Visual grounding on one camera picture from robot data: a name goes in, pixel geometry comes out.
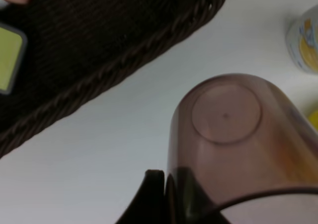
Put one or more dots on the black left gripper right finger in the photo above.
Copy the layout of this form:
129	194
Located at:
187	202

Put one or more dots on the yellow lemon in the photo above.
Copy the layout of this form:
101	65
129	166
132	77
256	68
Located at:
313	119

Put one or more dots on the dark green pump bottle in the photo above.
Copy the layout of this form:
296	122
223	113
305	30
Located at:
13	44

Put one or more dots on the translucent pink plastic cup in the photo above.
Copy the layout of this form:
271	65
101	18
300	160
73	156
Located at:
243	139

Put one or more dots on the dark brown wicker basket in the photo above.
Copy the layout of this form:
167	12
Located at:
79	49

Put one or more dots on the white bottle blue cap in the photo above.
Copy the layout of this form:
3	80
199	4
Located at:
302	41

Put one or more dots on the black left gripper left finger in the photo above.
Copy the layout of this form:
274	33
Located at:
147	206

